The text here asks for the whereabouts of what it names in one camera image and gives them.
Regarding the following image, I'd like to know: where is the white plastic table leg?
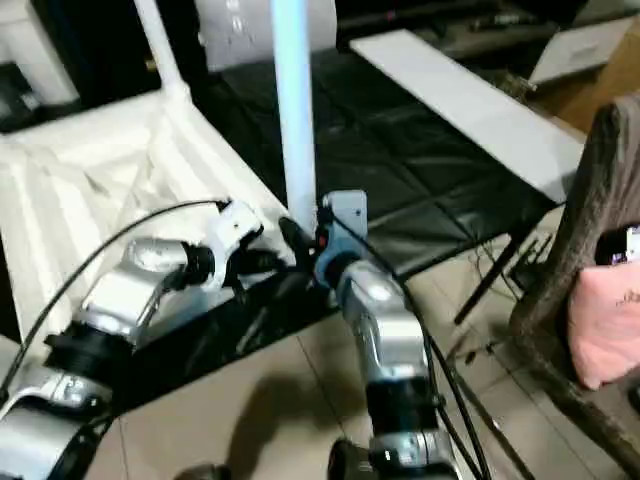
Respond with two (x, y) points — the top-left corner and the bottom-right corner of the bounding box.
(269, 0), (320, 236)
(133, 0), (195, 109)

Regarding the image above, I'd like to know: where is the white plastic table top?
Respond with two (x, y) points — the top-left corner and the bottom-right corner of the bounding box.
(0, 84), (297, 346)

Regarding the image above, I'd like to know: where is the black work mat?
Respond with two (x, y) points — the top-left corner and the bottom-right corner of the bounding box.
(0, 47), (569, 419)

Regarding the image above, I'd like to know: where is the white flat board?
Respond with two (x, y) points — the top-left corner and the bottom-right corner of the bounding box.
(348, 28), (586, 205)

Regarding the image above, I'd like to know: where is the dark left robot foot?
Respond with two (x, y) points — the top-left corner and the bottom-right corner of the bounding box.
(174, 463), (231, 480)

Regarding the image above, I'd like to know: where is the grey printed cushion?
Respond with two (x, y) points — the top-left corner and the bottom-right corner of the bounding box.
(194, 0), (341, 75)

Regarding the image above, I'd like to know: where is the black glossy low shelf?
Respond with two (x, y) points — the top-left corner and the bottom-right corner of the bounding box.
(339, 7), (561, 51)

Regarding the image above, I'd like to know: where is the pink cushion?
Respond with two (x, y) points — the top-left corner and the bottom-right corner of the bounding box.
(567, 264), (640, 391)

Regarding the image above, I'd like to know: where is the white glass-door cabinet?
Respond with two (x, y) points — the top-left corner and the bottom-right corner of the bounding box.
(0, 0), (81, 132)

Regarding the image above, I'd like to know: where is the black floor cable tangle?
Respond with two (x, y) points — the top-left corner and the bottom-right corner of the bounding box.
(469, 234), (556, 301)

